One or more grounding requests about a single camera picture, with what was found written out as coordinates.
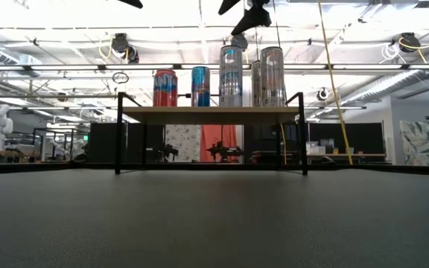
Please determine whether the silver can orange print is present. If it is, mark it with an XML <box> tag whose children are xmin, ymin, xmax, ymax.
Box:
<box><xmin>259</xmin><ymin>46</ymin><xmax>287</xmax><ymax>108</ymax></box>

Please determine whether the silver can blue print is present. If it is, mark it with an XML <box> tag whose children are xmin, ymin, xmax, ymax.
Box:
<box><xmin>219</xmin><ymin>45</ymin><xmax>244</xmax><ymax>108</ymax></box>

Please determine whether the blue slim can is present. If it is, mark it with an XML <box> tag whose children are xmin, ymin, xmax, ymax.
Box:
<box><xmin>191</xmin><ymin>66</ymin><xmax>211</xmax><ymax>108</ymax></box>

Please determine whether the red soda can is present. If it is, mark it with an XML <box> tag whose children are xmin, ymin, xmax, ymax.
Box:
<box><xmin>152</xmin><ymin>68</ymin><xmax>179</xmax><ymax>108</ymax></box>

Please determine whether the wooden shelf with black legs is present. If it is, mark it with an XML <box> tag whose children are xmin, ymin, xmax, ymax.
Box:
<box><xmin>114</xmin><ymin>92</ymin><xmax>309</xmax><ymax>176</ymax></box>

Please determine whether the long ceiling light bar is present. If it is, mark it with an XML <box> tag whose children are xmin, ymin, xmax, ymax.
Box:
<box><xmin>0</xmin><ymin>63</ymin><xmax>429</xmax><ymax>71</ymax></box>

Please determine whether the red curtain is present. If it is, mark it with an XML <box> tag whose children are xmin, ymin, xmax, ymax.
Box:
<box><xmin>199</xmin><ymin>124</ymin><xmax>240</xmax><ymax>163</ymax></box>

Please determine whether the white floral panel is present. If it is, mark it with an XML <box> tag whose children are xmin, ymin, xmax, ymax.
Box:
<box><xmin>164</xmin><ymin>124</ymin><xmax>202</xmax><ymax>163</ymax></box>

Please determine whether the black partition panel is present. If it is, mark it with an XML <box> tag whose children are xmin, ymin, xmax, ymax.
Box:
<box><xmin>307</xmin><ymin>122</ymin><xmax>385</xmax><ymax>156</ymax></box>
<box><xmin>87</xmin><ymin>122</ymin><xmax>165</xmax><ymax>164</ymax></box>

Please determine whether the black table mat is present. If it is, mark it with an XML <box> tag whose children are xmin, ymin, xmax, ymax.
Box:
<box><xmin>0</xmin><ymin>169</ymin><xmax>429</xmax><ymax>268</ymax></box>

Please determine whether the marble pattern panel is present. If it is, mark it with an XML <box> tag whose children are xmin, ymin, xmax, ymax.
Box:
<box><xmin>399</xmin><ymin>118</ymin><xmax>429</xmax><ymax>167</ymax></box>

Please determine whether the black ceiling cable reel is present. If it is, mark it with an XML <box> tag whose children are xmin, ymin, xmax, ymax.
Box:
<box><xmin>398</xmin><ymin>32</ymin><xmax>422</xmax><ymax>53</ymax></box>
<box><xmin>109</xmin><ymin>32</ymin><xmax>140</xmax><ymax>64</ymax></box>

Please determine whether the yellow cable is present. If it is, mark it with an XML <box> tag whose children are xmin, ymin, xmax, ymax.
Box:
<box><xmin>317</xmin><ymin>0</ymin><xmax>354</xmax><ymax>165</ymax></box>

